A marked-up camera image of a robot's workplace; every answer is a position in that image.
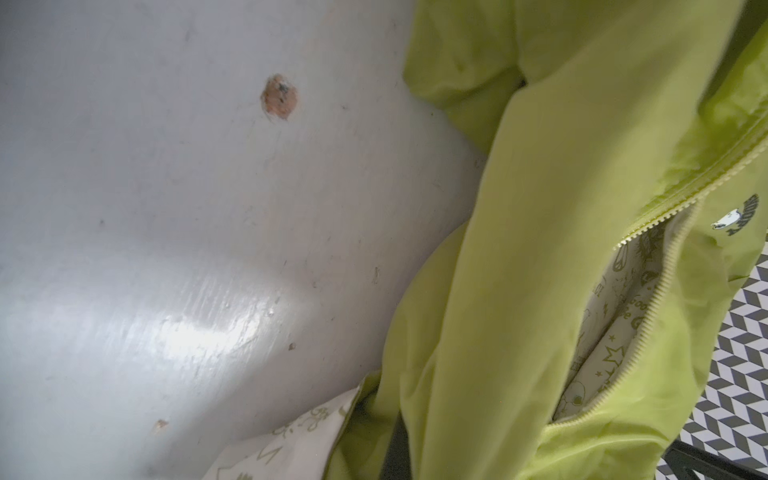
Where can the green jacket with printed lining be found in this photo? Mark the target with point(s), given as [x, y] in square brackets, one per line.
[566, 330]

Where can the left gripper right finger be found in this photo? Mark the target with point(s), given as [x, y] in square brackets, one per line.
[687, 461]

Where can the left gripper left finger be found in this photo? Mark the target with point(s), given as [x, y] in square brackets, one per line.
[397, 461]

